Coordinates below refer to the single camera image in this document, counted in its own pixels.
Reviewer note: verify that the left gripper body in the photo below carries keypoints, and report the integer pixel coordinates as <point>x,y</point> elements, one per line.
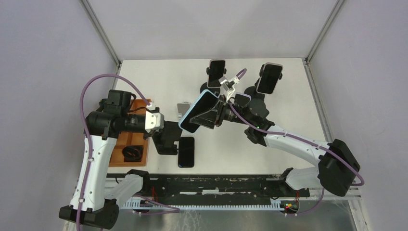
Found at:
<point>150,134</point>

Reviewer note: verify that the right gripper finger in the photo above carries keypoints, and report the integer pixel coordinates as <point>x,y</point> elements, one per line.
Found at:
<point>204,124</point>
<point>204,104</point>

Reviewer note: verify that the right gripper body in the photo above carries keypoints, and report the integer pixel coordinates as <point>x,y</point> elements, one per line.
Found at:
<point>225,112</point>

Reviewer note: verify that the light blue case phone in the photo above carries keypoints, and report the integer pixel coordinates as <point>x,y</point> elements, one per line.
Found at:
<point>185,123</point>

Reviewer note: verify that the lilac case phone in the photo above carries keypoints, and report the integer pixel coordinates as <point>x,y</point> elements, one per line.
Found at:
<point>241,99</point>

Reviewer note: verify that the white folding phone stand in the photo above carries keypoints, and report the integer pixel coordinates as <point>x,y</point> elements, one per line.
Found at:
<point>183,108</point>

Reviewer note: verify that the black phone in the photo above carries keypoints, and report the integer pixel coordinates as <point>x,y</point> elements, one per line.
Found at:
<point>186,152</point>

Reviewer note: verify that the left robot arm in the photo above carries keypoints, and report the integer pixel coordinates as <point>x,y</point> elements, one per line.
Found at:
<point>91,205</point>

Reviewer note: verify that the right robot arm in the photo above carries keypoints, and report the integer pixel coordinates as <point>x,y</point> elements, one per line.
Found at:
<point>334,167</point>

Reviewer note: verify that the black round base stand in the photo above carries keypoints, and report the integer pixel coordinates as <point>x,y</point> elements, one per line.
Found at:
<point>203,87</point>

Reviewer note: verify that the pink case phone on stand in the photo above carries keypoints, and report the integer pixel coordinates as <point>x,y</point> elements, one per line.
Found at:
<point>215,71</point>

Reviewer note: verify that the clear case phone on stand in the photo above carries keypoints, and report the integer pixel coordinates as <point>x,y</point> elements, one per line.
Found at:
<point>270,74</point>

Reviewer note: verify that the orange wooden organizer tray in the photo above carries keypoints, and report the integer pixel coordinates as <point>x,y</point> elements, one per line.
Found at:
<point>129,139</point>

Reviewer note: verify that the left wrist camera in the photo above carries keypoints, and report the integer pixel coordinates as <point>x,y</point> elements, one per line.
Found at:
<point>153,114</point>

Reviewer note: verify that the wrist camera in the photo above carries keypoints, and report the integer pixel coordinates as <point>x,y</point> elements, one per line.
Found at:
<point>229,86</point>
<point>153,114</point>

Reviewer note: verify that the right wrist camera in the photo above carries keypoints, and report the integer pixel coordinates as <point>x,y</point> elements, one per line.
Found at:
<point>229,86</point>

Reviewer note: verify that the white slotted cable duct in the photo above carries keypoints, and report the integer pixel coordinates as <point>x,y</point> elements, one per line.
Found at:
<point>137,204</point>

